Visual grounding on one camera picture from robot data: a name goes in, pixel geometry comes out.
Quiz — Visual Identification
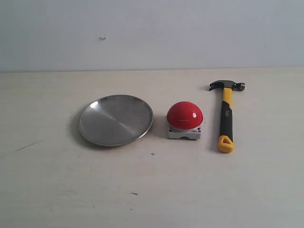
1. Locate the yellow black claw hammer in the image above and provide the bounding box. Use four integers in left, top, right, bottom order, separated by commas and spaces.
209, 80, 246, 153

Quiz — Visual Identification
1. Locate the red dome push button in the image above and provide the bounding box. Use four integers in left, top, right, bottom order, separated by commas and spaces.
166, 101, 204, 140

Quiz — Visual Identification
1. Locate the round stainless steel plate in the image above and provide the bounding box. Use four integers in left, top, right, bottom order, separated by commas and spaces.
78, 95, 153, 147

